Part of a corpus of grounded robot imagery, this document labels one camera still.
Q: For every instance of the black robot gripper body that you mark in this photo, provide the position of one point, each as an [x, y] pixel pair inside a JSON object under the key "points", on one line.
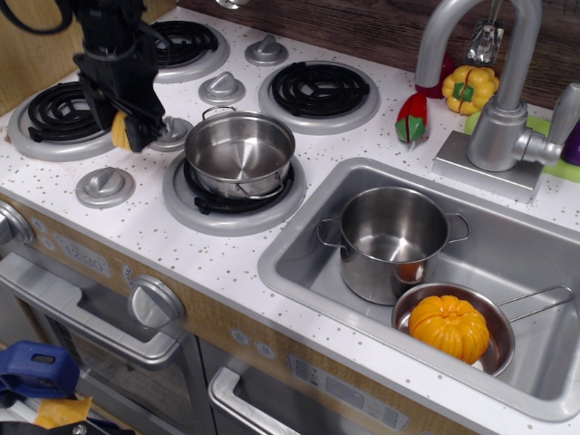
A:
{"points": [[122, 63]]}

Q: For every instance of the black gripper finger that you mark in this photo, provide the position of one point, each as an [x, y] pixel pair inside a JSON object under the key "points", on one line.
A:
{"points": [[142, 128], [100, 106]]}

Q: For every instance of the yellow toy corn cob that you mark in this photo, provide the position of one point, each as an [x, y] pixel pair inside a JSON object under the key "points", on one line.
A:
{"points": [[119, 136]]}

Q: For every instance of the small steel pan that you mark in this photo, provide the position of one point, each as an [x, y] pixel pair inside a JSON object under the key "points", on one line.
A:
{"points": [[241, 155]]}

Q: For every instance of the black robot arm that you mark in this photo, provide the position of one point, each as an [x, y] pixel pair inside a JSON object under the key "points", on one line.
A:
{"points": [[125, 14]]}

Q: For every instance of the silver stove knob middle left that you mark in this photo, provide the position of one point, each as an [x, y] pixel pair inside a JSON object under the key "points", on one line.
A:
{"points": [[173, 135]]}

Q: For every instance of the silver stove knob front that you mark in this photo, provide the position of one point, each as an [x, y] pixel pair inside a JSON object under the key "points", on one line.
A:
{"points": [[105, 188]]}

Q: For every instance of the silver stove knob centre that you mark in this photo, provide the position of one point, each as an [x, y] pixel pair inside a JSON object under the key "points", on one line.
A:
{"points": [[224, 89]]}

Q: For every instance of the front left black burner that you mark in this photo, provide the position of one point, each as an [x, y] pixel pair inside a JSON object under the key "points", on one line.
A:
{"points": [[57, 125]]}

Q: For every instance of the black burner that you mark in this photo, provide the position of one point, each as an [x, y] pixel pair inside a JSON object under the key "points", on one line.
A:
{"points": [[188, 51], [319, 97], [179, 201], [57, 125]]}

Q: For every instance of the back left black burner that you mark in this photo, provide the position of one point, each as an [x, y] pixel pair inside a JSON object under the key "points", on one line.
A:
{"points": [[188, 51]]}

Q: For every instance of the front right black burner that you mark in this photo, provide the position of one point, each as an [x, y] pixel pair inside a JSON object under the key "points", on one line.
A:
{"points": [[179, 201]]}

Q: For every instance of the silver left edge knob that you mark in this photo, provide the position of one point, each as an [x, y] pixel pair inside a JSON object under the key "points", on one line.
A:
{"points": [[14, 228]]}

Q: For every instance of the silver oven dial knob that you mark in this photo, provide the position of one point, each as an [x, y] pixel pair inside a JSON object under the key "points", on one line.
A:
{"points": [[152, 303]]}

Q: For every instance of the back right black burner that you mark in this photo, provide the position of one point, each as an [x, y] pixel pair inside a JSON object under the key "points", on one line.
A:
{"points": [[319, 97]]}

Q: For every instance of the tall steel pot in sink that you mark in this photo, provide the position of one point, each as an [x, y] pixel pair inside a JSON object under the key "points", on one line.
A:
{"points": [[388, 239]]}

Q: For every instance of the red toy chili pepper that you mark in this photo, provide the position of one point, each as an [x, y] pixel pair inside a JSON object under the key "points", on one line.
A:
{"points": [[412, 120]]}

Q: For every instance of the yellow cloth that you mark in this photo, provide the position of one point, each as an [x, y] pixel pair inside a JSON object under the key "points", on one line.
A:
{"points": [[53, 413]]}

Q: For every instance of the dark red toy vegetable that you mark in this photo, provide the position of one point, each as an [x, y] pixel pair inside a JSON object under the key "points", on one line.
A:
{"points": [[435, 92]]}

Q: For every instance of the yellow toy bell pepper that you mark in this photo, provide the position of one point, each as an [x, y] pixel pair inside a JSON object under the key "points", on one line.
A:
{"points": [[469, 88]]}

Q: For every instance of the orange toy pumpkin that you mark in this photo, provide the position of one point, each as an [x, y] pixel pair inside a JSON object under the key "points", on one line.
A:
{"points": [[451, 325]]}

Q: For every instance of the silver toy faucet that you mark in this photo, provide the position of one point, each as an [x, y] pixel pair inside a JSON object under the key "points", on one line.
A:
{"points": [[502, 155]]}

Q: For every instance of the grey sink basin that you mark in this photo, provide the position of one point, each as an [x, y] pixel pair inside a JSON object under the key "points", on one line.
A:
{"points": [[528, 268]]}

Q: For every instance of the green toy plate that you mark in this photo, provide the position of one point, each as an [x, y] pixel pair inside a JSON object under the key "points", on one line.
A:
{"points": [[562, 169]]}

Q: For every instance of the purple toy eggplant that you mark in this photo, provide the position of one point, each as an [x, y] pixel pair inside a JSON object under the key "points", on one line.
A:
{"points": [[571, 150]]}

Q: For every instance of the silver oven door handle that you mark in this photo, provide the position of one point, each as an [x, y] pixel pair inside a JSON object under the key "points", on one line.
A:
{"points": [[60, 300]]}

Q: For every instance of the silver right door handle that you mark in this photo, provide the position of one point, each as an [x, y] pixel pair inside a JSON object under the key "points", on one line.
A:
{"points": [[222, 393]]}

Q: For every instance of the steel saucepan with wire handle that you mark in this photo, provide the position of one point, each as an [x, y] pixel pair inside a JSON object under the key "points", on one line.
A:
{"points": [[502, 344]]}

